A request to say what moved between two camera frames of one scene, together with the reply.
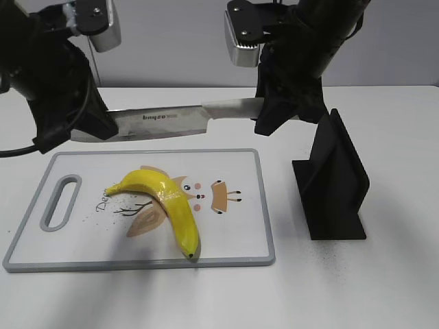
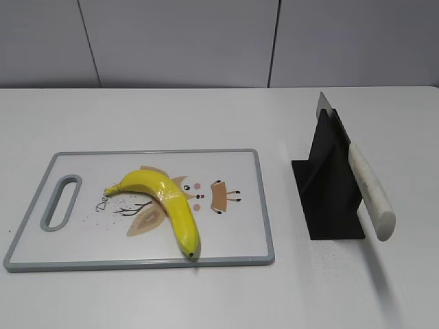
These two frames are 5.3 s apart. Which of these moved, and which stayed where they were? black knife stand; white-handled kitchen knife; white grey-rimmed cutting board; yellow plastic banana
Moved: white-handled kitchen knife
Stayed: yellow plastic banana; black knife stand; white grey-rimmed cutting board
